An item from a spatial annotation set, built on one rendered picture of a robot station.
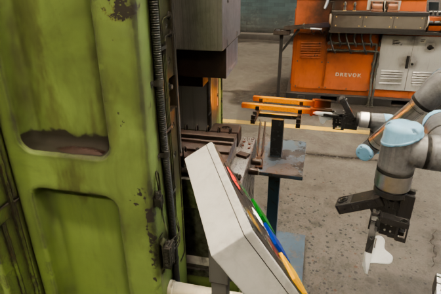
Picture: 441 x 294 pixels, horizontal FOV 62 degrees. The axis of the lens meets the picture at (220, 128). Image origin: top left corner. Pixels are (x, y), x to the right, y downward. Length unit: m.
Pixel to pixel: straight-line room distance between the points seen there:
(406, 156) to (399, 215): 0.16
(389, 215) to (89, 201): 0.83
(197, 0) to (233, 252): 0.70
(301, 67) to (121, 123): 3.96
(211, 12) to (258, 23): 7.77
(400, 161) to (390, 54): 4.02
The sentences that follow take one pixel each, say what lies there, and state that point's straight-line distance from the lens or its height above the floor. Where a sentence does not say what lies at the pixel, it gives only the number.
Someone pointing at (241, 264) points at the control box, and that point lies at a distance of 0.65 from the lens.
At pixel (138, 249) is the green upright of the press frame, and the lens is 1.16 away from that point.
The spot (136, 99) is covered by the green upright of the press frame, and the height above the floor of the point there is 1.30.
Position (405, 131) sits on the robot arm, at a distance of 0.82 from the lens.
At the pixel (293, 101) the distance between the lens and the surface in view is 1.95.
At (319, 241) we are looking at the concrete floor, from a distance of 2.49.
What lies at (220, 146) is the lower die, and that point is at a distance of 1.33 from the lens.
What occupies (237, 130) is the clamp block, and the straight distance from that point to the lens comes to 1.48.
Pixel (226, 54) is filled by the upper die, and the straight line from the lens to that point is 1.14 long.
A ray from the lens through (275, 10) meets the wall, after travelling 8.75.
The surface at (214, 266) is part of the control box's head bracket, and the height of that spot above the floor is 0.98.
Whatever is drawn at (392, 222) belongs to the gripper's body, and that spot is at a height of 1.07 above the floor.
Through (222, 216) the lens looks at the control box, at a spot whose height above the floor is 1.18.
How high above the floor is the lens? 1.59
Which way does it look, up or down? 24 degrees down
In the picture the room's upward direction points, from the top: straight up
